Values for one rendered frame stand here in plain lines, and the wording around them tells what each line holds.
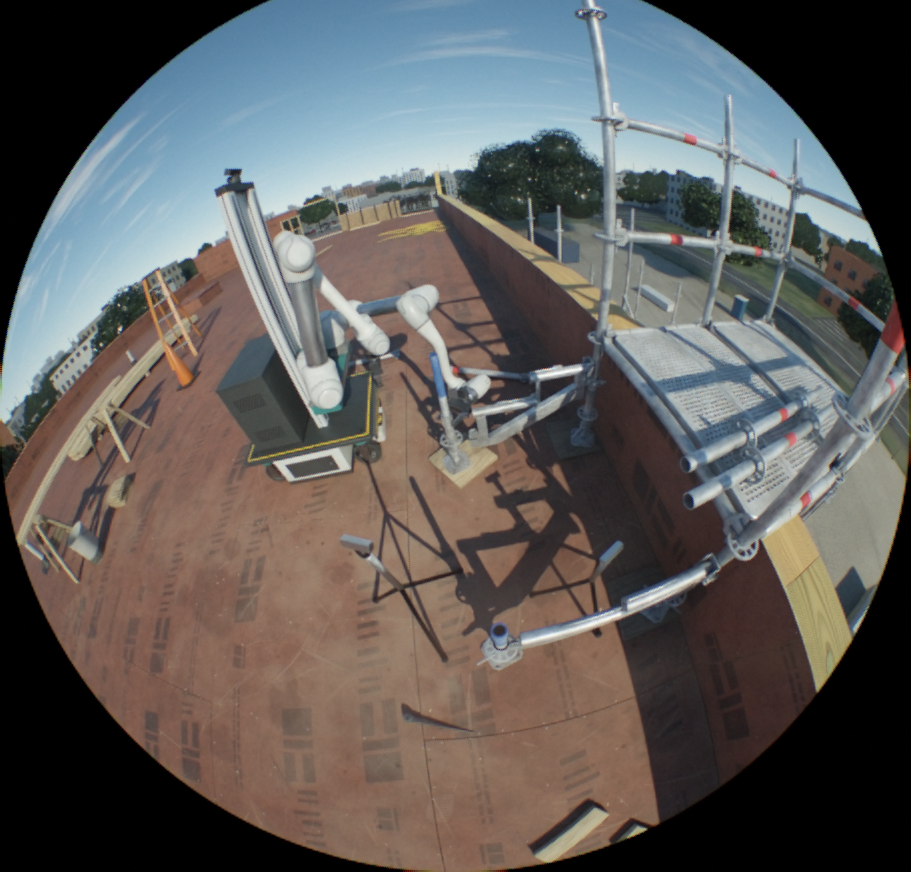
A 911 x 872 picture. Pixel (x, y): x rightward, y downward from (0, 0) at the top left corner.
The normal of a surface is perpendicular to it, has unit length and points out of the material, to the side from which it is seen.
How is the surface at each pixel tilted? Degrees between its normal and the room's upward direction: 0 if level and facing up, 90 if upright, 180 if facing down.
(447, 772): 0
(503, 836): 0
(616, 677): 0
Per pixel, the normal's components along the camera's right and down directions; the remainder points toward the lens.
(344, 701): -0.14, -0.72
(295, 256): 0.56, 0.42
